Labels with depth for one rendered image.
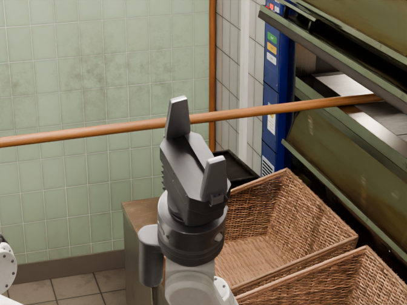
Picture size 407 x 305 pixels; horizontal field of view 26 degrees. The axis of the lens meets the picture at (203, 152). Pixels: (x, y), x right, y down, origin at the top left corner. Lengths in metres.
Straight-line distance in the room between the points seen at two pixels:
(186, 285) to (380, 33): 1.45
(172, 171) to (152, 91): 2.86
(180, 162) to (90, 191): 2.97
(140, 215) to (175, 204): 2.33
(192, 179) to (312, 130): 1.99
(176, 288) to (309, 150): 1.88
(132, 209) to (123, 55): 0.73
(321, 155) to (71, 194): 1.46
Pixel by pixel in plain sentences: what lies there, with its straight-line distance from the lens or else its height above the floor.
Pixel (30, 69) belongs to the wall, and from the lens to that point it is 3.79.
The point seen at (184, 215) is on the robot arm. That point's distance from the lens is 1.07.
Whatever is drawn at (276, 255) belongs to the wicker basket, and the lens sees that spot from 3.12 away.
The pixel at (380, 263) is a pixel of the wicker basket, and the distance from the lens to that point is 2.60.
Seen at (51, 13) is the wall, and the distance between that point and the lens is 3.74.
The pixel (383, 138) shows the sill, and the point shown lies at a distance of 2.57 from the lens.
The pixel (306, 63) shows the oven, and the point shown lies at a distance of 3.10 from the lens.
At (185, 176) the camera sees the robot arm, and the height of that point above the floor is 1.68.
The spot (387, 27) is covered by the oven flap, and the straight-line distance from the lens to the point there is 2.46.
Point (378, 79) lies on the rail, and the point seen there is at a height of 1.44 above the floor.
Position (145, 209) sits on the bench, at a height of 0.58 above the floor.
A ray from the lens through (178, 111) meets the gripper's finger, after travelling 1.06.
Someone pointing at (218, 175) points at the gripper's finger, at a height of 1.70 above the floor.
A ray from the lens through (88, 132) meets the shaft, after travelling 2.55.
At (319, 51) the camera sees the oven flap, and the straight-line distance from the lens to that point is 2.53.
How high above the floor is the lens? 2.11
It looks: 23 degrees down
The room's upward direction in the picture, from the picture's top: straight up
